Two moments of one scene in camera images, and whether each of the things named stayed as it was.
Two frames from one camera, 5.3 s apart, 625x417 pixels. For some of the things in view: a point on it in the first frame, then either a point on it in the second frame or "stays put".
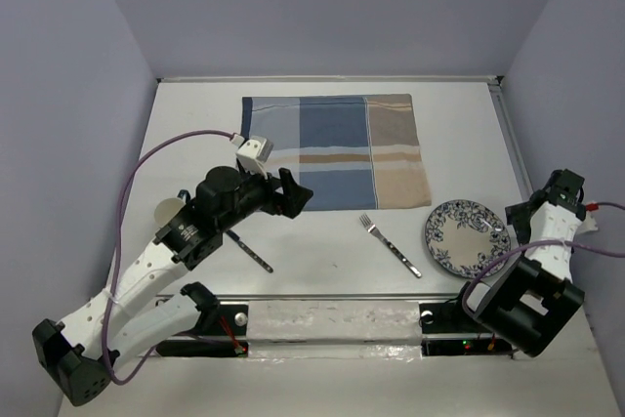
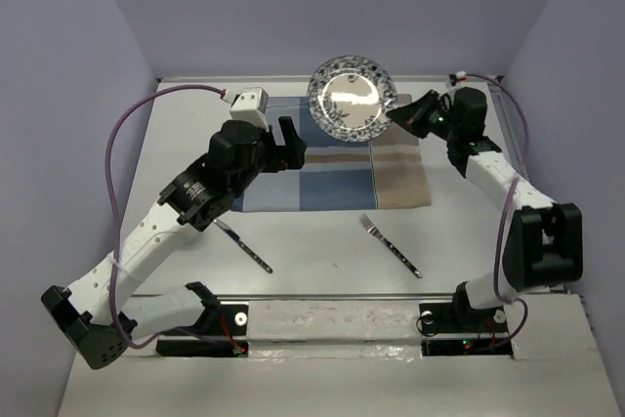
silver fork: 373,230 stays put
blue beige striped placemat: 351,150 stays put
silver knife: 251,253 stays put
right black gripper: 517,217 to 414,115
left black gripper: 294,195 to 295,148
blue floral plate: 464,236 to 349,98
